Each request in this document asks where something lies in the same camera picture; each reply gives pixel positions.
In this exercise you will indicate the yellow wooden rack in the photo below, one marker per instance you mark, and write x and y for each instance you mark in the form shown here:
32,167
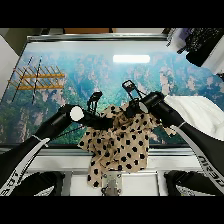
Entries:
40,81

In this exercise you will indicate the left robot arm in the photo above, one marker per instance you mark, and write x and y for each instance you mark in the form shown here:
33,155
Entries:
20,156

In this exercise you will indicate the silver frame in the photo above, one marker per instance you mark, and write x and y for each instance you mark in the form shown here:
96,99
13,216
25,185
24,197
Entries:
166,160

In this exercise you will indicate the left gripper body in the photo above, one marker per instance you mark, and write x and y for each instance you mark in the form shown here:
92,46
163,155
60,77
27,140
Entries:
100,121

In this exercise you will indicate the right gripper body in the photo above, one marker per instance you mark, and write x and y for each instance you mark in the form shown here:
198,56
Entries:
133,109

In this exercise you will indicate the beige black-dotted garment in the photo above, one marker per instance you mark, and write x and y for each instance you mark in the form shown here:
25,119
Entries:
123,150

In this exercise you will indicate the black garment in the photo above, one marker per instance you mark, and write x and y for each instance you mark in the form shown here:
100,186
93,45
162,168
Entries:
203,46

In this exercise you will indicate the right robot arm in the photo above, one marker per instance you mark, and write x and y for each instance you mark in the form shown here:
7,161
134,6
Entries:
203,146

